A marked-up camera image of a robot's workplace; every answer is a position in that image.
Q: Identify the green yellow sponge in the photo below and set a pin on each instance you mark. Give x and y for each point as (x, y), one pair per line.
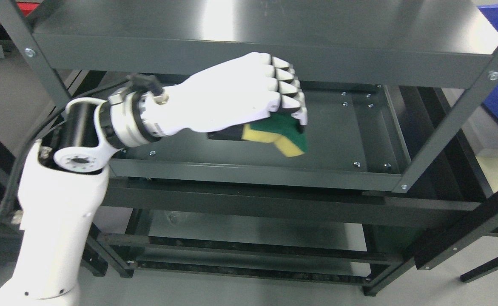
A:
(279, 129)

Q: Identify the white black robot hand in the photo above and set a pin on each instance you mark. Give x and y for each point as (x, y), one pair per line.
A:
(238, 91)

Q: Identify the dark metal shelf rack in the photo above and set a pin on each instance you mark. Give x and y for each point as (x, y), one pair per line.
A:
(388, 180)

